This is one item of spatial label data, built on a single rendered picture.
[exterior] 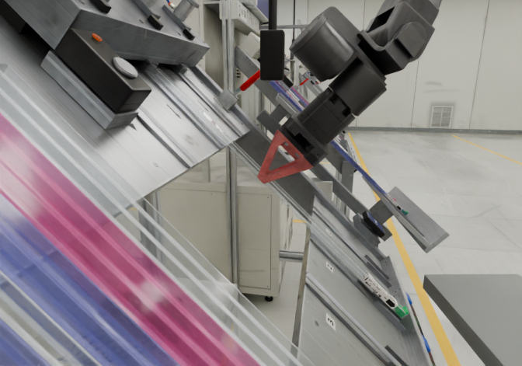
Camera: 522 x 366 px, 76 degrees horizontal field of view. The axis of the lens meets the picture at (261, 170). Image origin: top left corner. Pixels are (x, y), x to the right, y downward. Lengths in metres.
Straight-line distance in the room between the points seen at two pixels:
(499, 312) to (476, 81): 7.88
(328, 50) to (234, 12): 1.05
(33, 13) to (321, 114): 0.31
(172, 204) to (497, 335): 1.32
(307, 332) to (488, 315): 0.60
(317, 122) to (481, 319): 0.59
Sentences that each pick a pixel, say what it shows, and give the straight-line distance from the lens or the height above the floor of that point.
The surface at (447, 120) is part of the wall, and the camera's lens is 8.52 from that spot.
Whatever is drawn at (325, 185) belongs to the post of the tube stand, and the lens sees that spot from 0.89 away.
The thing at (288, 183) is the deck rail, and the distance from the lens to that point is 0.67.
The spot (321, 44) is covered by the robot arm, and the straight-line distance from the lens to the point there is 0.42.
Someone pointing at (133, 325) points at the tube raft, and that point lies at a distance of 0.20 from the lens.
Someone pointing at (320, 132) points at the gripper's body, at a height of 1.01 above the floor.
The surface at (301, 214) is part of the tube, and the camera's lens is 0.49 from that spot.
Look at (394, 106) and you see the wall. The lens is 8.21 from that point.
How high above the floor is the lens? 1.07
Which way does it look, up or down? 15 degrees down
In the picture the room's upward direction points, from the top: straight up
